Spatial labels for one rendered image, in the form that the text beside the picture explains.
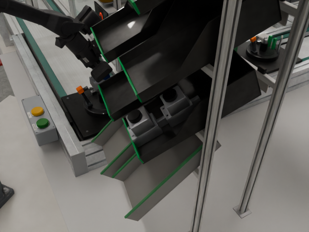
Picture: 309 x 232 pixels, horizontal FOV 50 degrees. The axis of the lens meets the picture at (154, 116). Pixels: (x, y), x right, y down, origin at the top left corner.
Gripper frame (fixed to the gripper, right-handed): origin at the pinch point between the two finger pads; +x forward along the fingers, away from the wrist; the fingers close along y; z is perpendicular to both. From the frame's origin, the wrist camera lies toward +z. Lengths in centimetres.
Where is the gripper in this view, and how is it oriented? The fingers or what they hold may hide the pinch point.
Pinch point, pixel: (101, 70)
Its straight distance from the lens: 110.9
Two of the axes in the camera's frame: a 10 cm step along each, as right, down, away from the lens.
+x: 4.4, 4.9, 7.5
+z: 7.5, -6.6, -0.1
